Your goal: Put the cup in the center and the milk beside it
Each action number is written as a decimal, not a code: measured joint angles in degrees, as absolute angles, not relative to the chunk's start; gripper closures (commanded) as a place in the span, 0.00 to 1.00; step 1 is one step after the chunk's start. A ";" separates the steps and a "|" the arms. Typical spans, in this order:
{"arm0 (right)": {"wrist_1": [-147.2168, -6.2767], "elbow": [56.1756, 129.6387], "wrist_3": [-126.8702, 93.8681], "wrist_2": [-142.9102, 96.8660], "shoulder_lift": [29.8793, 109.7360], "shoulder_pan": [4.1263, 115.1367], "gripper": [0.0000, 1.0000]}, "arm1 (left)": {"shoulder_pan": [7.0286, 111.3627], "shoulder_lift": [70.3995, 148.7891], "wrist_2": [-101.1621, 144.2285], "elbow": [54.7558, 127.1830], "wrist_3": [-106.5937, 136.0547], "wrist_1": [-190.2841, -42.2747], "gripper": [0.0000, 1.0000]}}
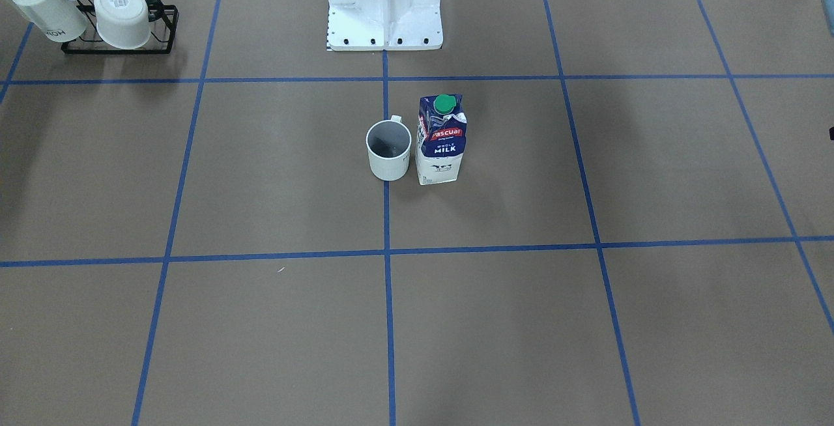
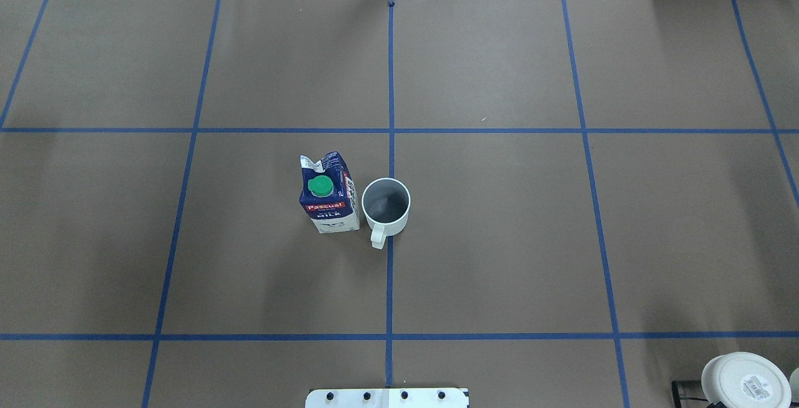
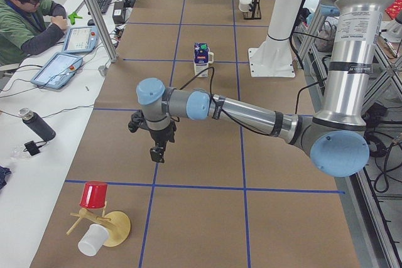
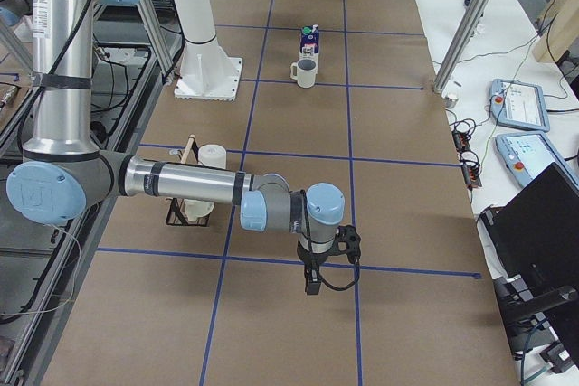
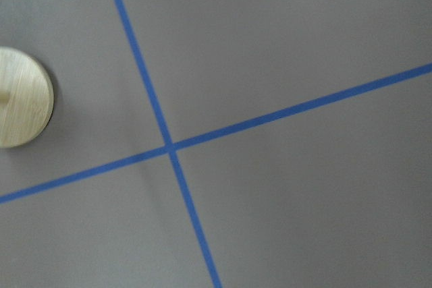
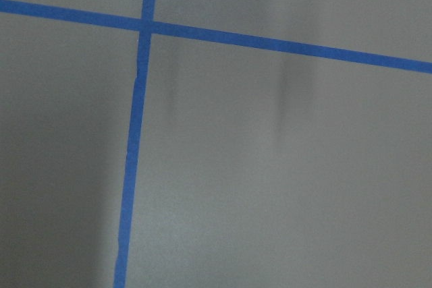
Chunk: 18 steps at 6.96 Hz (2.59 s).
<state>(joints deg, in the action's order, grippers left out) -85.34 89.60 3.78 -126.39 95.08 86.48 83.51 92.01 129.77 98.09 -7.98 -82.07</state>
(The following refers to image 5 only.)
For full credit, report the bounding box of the wooden cup tree stand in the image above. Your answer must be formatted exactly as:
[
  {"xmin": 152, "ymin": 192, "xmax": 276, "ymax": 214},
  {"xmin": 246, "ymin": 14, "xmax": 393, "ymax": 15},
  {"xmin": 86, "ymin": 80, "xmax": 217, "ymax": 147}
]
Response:
[{"xmin": 1, "ymin": 47, "xmax": 55, "ymax": 148}]

